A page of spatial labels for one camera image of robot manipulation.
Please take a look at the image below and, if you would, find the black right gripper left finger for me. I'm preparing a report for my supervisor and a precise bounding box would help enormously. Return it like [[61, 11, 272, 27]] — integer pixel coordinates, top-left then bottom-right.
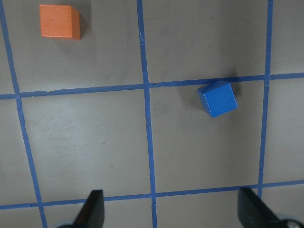
[[72, 190, 105, 228]]

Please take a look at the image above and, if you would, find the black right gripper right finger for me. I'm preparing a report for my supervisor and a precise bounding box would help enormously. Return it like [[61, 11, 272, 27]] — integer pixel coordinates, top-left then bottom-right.
[[237, 187, 281, 228]]

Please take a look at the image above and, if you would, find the blue wooden block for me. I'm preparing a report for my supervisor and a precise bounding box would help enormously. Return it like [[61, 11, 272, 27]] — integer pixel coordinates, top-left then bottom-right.
[[197, 81, 238, 118]]

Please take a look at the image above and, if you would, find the orange wooden block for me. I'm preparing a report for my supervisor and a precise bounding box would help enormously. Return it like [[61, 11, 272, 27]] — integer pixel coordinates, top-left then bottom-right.
[[39, 4, 81, 40]]

